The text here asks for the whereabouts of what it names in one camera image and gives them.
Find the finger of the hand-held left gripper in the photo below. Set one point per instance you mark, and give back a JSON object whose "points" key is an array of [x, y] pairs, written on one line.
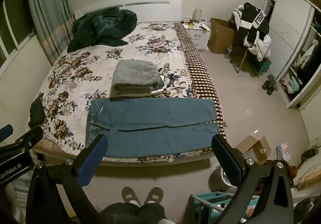
{"points": [[6, 131], [28, 137]]}

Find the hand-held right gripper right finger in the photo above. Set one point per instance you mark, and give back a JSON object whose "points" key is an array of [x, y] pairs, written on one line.
{"points": [[227, 162]]}

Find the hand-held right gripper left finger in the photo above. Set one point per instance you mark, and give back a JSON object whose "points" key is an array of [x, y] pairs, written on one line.
{"points": [[92, 162]]}

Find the blue denim pants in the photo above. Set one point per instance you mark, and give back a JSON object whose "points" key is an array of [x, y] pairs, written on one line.
{"points": [[150, 118]]}

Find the round grey appliance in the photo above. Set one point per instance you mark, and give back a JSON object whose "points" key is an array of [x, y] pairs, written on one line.
{"points": [[218, 176]]}

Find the small open cardboard box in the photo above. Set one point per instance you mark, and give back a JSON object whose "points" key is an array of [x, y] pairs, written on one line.
{"points": [[253, 148]]}

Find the person's left grey slipper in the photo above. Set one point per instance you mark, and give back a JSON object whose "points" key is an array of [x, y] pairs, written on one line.
{"points": [[130, 195]]}

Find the person's grey slipper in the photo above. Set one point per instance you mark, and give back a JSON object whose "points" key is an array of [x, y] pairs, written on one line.
{"points": [[130, 195], [153, 195]]}

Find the teal storage rack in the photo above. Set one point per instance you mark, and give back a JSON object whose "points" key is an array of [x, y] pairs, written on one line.
{"points": [[200, 206]]}

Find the pink printed packet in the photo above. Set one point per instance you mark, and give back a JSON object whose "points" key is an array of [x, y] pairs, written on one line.
{"points": [[283, 151]]}

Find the person's legs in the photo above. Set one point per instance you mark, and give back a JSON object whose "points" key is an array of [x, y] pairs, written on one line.
{"points": [[130, 214]]}

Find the dark red cloth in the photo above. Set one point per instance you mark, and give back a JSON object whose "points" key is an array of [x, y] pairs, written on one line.
{"points": [[291, 170]]}

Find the person's right grey slipper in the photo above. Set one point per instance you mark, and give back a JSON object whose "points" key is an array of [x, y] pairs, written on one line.
{"points": [[153, 195]]}

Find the bed with floral cover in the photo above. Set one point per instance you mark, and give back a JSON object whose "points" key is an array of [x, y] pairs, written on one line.
{"points": [[85, 68]]}

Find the brown checkered bed sheet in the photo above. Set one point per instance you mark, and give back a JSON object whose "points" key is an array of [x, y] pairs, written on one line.
{"points": [[198, 73]]}

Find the grey fluffy folded garment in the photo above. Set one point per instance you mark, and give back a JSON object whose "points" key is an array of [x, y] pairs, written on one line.
{"points": [[135, 76]]}

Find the metal-legged chair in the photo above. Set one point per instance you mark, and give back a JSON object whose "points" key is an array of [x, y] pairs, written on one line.
{"points": [[238, 61]]}

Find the folded teal clothes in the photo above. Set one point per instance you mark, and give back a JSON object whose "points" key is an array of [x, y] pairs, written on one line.
{"points": [[293, 84]]}

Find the white-framed window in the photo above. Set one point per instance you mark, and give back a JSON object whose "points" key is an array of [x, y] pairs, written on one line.
{"points": [[12, 28]]}

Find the green storage box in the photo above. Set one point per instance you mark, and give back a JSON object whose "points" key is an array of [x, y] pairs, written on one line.
{"points": [[265, 64]]}

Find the plastic water bottle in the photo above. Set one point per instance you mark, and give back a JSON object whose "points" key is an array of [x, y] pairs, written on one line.
{"points": [[227, 52]]}

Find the white puffy jacket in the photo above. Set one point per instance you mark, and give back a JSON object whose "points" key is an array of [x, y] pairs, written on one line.
{"points": [[262, 48]]}

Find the grey-green curtain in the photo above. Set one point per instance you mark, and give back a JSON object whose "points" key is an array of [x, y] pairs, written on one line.
{"points": [[47, 13]]}

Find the large brown cardboard box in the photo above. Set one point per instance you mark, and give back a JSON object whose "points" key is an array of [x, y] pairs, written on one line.
{"points": [[219, 35]]}

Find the white nightstand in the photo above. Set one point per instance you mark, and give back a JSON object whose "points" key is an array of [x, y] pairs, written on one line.
{"points": [[199, 37]]}

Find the dark green duvet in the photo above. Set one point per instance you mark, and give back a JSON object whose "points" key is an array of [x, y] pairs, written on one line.
{"points": [[100, 28]]}

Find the dark flat device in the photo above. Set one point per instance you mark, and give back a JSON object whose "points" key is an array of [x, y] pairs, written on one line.
{"points": [[203, 28]]}

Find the translucent plastic container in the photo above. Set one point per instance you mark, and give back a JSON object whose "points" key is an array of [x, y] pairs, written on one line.
{"points": [[203, 22]]}

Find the black and white jacket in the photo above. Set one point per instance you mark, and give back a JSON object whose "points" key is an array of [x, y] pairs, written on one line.
{"points": [[253, 20]]}

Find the white wardrobe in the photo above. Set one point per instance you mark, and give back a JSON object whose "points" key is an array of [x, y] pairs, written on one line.
{"points": [[288, 28]]}

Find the beige table lamp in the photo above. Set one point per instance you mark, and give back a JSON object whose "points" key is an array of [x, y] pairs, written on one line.
{"points": [[197, 15]]}

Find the white bed headboard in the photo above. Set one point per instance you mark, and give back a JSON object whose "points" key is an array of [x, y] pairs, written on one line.
{"points": [[150, 10]]}

